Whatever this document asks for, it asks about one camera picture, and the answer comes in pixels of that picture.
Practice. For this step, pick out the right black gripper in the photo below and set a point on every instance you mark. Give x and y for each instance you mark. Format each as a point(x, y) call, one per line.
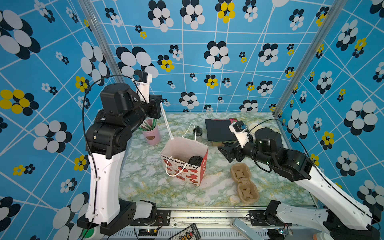
point(238, 150)

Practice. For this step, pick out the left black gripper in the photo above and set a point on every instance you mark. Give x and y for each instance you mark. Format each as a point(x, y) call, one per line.
point(154, 102)

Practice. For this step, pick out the black plastic cup lid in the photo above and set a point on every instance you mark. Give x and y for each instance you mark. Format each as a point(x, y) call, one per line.
point(196, 161)

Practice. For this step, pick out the red white paper gift bag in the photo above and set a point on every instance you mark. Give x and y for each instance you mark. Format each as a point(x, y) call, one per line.
point(177, 153)

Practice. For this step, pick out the white straw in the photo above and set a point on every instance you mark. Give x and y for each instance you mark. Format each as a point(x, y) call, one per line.
point(166, 121)

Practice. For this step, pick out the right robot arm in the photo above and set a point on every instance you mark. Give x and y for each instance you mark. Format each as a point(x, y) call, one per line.
point(343, 217)

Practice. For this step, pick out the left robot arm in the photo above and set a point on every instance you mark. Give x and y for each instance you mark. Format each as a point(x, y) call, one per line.
point(107, 139)

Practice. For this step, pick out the stack of coloured napkins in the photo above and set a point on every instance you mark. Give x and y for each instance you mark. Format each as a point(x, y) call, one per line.
point(218, 130)

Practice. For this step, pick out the stack of paper cups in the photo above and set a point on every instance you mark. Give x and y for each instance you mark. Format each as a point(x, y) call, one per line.
point(254, 127)

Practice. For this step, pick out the bundle of wrapped straws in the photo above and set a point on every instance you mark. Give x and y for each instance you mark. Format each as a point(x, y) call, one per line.
point(148, 125)

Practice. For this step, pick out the glass sugar shaker black lid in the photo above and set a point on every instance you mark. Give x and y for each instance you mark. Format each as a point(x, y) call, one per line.
point(198, 132)

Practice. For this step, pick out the brown cardboard cup carrier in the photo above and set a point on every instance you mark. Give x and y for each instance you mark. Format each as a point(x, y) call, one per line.
point(246, 189)

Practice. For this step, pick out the pink straw holder cup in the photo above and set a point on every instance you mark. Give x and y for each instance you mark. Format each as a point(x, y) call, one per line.
point(152, 137)

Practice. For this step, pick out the grey white handheld device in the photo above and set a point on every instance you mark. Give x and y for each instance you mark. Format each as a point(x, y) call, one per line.
point(244, 230)

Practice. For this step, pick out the orange capped white container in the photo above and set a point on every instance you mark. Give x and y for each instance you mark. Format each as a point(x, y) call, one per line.
point(319, 236)

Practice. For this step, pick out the green capped white bottle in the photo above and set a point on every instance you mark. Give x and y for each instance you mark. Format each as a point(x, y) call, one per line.
point(92, 234)

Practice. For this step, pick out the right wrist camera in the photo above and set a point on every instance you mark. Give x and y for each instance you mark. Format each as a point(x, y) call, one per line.
point(241, 132)

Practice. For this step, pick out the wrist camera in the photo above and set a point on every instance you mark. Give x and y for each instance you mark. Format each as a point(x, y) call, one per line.
point(241, 132)
point(142, 81)

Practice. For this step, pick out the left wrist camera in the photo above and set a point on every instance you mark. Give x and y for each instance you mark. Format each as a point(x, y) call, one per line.
point(142, 81)

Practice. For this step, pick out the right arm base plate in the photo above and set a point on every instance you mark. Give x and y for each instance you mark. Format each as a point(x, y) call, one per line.
point(261, 219)

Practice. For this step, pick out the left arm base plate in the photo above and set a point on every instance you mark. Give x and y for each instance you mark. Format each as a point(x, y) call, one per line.
point(162, 218)

